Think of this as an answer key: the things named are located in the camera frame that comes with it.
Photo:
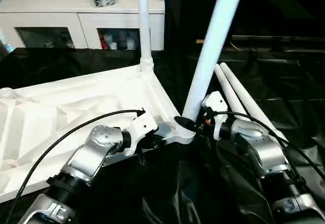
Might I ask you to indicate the white plastic table leg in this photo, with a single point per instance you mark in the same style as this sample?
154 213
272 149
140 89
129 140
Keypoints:
228 87
243 89
215 43
143 18

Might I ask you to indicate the white plastic table top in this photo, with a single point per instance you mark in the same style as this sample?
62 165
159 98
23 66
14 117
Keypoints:
63 112

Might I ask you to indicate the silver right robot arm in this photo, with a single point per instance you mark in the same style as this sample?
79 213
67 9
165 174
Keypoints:
266 153

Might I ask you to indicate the black work mat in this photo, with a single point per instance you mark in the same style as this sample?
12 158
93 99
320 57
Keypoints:
177 183

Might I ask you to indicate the small gold label plate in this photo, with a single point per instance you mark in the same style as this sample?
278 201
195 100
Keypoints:
200 41

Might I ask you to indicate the white patterned jug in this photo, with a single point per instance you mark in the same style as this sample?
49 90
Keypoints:
130 43

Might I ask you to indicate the dark patterned mug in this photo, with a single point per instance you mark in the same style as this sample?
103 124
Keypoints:
122 41

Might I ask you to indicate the small white cup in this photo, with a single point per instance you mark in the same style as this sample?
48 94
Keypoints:
113 45

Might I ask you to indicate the red bottle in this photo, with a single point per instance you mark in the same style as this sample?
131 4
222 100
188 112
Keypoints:
104 42

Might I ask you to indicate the black flat monitor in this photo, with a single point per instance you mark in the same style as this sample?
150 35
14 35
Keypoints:
279 42

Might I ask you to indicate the black speaker cabinet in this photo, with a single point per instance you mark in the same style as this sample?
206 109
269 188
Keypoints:
182 10

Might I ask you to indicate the white sideboard cabinet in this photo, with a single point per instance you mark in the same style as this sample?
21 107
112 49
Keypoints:
63 18

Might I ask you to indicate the blue and white box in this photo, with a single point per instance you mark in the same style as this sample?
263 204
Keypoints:
8 48

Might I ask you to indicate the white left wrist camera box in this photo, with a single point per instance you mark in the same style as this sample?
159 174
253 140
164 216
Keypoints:
142 127

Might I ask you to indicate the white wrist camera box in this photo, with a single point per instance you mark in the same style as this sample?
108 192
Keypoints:
215 102
142 127

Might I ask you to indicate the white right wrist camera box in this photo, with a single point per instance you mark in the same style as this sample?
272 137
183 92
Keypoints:
215 102

